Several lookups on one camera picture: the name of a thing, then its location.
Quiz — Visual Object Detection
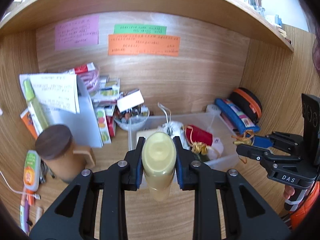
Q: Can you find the white pink cardboard box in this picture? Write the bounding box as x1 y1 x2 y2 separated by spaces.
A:
117 89 144 112

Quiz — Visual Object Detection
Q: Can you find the purple white pen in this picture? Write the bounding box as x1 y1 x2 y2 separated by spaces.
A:
20 198 30 235

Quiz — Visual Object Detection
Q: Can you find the wooden gourd pendant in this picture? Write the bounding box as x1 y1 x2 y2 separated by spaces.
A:
231 129 256 165

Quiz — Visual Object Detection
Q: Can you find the pink snack packet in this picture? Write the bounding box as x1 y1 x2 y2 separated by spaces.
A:
66 62 100 93

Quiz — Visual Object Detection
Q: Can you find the clear plastic storage bin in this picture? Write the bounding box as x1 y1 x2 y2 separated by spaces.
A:
129 113 239 171

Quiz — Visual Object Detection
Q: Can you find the right hand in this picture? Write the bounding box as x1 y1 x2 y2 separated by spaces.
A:
283 185 295 199

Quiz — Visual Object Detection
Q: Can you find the white folded paper stand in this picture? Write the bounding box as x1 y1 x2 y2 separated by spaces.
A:
19 73 103 148

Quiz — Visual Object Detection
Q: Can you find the fruit pattern box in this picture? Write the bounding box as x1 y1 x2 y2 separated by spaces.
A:
95 107 111 144

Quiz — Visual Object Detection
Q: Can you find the white cloth drawstring bag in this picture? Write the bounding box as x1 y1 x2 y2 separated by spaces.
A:
157 102 190 150

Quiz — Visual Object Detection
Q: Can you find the small clear glass bowl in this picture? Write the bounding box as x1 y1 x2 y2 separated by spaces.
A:
113 105 150 131

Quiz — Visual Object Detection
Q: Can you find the brown mug with lid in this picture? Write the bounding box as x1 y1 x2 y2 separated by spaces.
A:
35 125 96 184

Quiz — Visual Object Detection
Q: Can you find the black orange round case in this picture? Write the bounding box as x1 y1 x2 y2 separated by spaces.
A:
229 87 263 124

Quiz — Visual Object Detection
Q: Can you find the orange sticky note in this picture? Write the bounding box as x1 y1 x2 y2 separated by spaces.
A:
108 34 181 56

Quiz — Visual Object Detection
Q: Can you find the blue patchwork zip pouch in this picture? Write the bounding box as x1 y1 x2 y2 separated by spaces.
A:
215 98 260 134

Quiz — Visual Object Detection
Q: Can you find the cream lotion bottle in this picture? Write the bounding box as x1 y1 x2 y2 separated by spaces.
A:
142 132 176 202

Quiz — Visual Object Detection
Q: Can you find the white charging cable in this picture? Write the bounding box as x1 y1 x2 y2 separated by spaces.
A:
0 171 41 201

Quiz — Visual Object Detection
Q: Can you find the green cap spray bottle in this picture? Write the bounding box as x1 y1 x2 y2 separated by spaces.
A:
23 79 49 135

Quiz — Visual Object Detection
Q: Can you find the green sticky note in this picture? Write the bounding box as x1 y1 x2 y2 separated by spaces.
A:
114 24 167 35

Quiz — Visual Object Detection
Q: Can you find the pink sticky note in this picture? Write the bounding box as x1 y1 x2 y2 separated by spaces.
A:
55 15 99 51

